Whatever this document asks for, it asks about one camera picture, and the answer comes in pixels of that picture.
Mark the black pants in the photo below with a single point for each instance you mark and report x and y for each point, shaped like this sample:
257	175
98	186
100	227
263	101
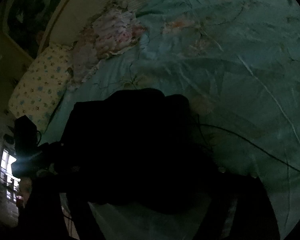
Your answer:
141	148

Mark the black camera box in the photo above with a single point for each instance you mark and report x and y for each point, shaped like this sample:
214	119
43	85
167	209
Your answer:
25	138

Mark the teal floral bed sheet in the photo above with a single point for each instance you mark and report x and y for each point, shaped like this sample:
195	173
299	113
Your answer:
237	61

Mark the white spotted pillow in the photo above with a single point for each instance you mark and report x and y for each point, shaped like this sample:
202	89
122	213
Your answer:
41	88

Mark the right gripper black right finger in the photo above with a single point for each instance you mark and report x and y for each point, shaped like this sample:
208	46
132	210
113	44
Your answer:
231	205

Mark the bright window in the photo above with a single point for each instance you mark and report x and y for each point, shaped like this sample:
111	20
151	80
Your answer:
7	179

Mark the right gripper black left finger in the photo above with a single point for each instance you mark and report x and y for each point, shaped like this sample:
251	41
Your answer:
41	215

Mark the crumpled pale floral blanket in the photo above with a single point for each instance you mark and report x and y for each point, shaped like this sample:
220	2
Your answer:
109	33

